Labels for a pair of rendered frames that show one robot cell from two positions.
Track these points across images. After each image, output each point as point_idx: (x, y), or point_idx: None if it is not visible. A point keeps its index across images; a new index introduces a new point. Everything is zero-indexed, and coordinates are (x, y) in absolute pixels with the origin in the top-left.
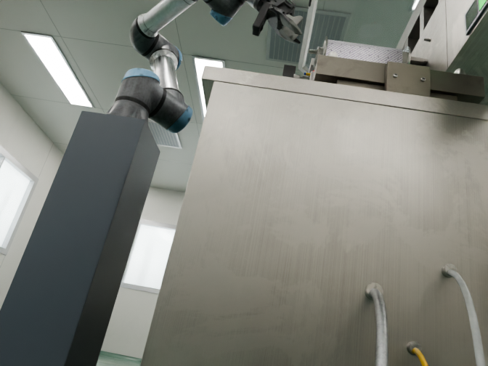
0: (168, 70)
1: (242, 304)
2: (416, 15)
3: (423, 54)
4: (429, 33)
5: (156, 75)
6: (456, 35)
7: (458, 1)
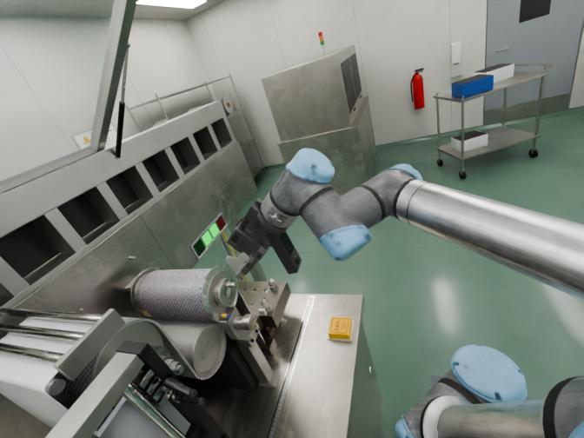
0: (497, 402)
1: None
2: (27, 213)
3: (119, 272)
4: (121, 249)
5: (454, 355)
6: (182, 257)
7: (172, 233)
